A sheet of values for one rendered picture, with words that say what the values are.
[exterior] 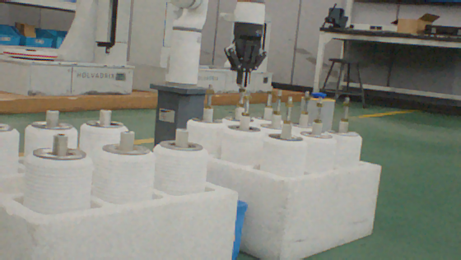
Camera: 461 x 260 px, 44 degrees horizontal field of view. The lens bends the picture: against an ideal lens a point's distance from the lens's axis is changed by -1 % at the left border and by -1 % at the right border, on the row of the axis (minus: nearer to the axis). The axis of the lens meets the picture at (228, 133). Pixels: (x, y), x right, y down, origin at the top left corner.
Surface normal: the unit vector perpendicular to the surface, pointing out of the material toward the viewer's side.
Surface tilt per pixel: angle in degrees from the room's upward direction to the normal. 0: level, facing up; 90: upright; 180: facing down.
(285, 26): 90
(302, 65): 90
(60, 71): 90
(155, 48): 90
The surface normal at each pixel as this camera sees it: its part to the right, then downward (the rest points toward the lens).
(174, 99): -0.52, 0.15
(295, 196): 0.74, 0.17
